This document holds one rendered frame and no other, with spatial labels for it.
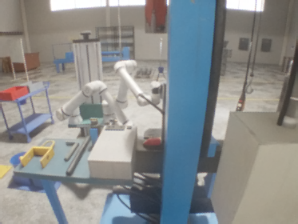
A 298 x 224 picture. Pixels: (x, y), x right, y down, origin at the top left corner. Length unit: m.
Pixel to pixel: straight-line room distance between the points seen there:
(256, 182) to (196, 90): 0.48
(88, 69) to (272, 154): 2.33
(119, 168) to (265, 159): 0.74
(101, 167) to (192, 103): 0.59
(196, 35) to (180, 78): 0.19
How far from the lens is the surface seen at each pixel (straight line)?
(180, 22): 0.80
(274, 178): 0.56
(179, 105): 0.85
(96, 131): 1.28
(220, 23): 0.99
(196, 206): 1.68
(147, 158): 1.29
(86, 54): 2.51
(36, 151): 1.42
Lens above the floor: 1.80
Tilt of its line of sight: 23 degrees down
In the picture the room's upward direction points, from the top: straight up
